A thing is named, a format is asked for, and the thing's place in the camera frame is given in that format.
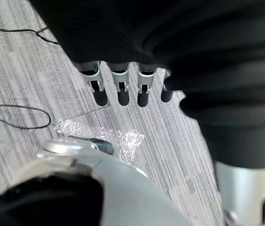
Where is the thin black floor cable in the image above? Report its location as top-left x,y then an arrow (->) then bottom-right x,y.
0,0 -> 60,46
0,104 -> 52,130

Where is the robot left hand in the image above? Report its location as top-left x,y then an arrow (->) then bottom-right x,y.
30,0 -> 265,226

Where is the clear bubble wrap piece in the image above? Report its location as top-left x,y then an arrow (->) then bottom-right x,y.
54,118 -> 145,167

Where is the robot silver left leg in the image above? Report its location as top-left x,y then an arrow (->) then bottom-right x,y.
0,137 -> 193,226

